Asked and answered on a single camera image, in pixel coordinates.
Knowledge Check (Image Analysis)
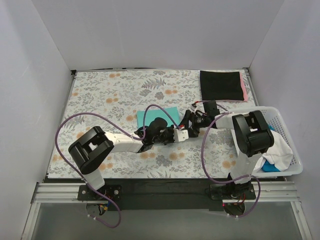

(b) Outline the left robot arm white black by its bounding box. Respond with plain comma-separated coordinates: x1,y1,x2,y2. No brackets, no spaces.
68,117,178,191

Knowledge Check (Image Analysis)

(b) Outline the teal t shirt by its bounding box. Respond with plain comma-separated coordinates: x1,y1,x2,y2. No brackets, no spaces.
137,107,180,128

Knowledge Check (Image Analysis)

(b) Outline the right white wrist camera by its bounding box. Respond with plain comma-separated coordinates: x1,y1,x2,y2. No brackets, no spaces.
190,103,198,113

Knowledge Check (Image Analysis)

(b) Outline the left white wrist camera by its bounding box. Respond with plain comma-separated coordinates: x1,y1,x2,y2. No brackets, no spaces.
173,128,189,143

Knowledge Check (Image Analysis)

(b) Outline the white t shirt in basket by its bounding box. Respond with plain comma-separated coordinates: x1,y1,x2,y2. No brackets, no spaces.
253,133,294,172

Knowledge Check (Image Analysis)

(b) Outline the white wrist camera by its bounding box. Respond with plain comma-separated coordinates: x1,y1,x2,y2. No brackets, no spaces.
190,103,198,113
173,128,189,143

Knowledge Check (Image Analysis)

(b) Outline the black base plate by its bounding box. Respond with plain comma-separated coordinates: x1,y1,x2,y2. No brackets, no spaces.
76,178,257,212

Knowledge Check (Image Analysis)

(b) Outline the floral table cloth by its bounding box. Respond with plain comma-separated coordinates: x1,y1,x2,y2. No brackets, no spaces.
47,68,286,180

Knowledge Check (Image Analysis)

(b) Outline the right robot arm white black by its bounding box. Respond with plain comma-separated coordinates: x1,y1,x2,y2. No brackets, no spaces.
179,100,275,198

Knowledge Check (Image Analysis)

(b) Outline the purple cable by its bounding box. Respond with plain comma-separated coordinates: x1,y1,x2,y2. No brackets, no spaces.
54,104,181,229
197,99,262,222

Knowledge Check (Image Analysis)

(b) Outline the folded black t shirt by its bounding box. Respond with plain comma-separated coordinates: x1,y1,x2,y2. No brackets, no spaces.
199,70,248,102

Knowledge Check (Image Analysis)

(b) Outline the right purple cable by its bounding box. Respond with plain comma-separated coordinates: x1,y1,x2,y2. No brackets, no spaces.
197,99,262,222

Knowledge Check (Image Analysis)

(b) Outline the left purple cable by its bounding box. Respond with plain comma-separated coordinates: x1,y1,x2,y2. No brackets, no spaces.
54,104,181,229

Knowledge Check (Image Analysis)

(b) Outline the blue t shirt in basket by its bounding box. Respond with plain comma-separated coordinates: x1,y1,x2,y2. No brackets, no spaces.
261,125,281,173

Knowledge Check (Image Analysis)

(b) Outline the folded pink t shirt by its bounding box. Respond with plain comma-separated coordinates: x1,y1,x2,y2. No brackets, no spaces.
239,72,249,102

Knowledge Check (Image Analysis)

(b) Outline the aluminium front rail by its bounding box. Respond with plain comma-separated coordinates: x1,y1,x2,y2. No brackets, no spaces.
32,179,300,204

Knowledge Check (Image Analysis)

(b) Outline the white plastic basket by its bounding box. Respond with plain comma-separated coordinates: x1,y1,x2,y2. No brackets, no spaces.
231,106,304,178

